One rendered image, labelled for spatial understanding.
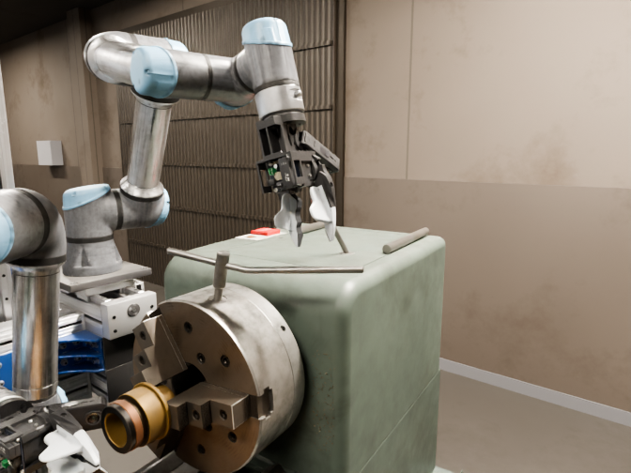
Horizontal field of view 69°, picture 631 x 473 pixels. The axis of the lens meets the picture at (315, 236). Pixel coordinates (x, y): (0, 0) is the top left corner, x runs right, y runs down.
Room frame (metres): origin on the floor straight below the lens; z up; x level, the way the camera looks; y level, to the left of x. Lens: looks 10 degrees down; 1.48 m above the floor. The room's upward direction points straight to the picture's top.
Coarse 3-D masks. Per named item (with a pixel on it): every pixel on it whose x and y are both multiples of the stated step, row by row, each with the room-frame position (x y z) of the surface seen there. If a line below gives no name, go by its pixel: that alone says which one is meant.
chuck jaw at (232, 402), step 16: (208, 384) 0.70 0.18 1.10; (176, 400) 0.66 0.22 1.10; (192, 400) 0.65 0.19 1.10; (208, 400) 0.65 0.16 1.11; (224, 400) 0.65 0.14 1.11; (240, 400) 0.65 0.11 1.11; (256, 400) 0.65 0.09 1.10; (176, 416) 0.63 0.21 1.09; (192, 416) 0.65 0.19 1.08; (208, 416) 0.64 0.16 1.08; (224, 416) 0.64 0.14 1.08; (240, 416) 0.64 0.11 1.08; (256, 416) 0.66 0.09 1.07
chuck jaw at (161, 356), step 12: (156, 312) 0.78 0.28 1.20; (144, 324) 0.73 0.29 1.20; (156, 324) 0.75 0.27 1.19; (144, 336) 0.74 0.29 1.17; (156, 336) 0.73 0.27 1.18; (168, 336) 0.75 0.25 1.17; (144, 348) 0.73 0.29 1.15; (156, 348) 0.72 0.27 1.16; (168, 348) 0.73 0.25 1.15; (144, 360) 0.70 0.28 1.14; (156, 360) 0.70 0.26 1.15; (168, 360) 0.72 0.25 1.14; (180, 360) 0.73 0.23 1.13; (144, 372) 0.68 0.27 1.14; (156, 372) 0.69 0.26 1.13; (168, 372) 0.71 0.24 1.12; (180, 372) 0.72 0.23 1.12; (132, 384) 0.69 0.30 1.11; (156, 384) 0.68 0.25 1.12
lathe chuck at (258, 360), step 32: (192, 320) 0.72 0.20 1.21; (224, 320) 0.70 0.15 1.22; (256, 320) 0.74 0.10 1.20; (192, 352) 0.73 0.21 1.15; (224, 352) 0.69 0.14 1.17; (256, 352) 0.69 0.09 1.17; (192, 384) 0.79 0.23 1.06; (224, 384) 0.69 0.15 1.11; (256, 384) 0.66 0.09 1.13; (288, 384) 0.71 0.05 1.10; (288, 416) 0.72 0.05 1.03; (192, 448) 0.73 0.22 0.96; (224, 448) 0.69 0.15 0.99; (256, 448) 0.66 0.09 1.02
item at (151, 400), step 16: (144, 384) 0.66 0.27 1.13; (160, 384) 0.69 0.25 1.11; (128, 400) 0.63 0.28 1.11; (144, 400) 0.63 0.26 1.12; (160, 400) 0.64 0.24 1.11; (112, 416) 0.63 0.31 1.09; (128, 416) 0.60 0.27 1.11; (144, 416) 0.62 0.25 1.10; (160, 416) 0.63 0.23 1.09; (112, 432) 0.63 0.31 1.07; (128, 432) 0.59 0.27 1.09; (144, 432) 0.61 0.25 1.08; (160, 432) 0.63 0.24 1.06; (128, 448) 0.60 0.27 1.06
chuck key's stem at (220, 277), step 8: (216, 256) 0.74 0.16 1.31; (224, 256) 0.74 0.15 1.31; (216, 264) 0.74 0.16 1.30; (224, 264) 0.74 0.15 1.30; (216, 272) 0.74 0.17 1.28; (224, 272) 0.74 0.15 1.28; (216, 280) 0.74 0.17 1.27; (224, 280) 0.75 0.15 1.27; (216, 288) 0.74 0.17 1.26; (216, 296) 0.75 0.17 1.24
